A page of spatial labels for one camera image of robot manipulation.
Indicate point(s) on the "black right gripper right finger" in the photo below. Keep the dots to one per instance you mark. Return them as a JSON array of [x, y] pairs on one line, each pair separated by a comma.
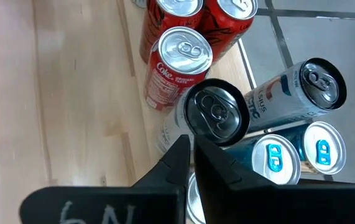
[[258, 205]]

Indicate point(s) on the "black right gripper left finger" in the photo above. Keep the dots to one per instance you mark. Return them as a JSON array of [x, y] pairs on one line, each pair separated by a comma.
[[152, 202]]

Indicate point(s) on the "blue silver Red Bull can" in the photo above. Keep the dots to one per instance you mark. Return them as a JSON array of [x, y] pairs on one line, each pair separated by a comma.
[[323, 149], [273, 158], [192, 199]]

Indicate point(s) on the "silver Celsius energy drink can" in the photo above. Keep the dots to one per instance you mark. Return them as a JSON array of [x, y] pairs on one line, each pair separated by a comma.
[[214, 112], [289, 96]]

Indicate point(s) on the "red Coca-Cola can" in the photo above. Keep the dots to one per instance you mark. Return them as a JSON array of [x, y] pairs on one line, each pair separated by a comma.
[[227, 28], [177, 62]]

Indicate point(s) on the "red Coke Zero Sugar can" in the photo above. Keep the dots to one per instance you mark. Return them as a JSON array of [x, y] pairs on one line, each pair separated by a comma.
[[161, 28]]

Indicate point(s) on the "wooden shelf board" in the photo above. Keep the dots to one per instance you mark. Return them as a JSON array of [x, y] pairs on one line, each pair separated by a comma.
[[227, 68]]

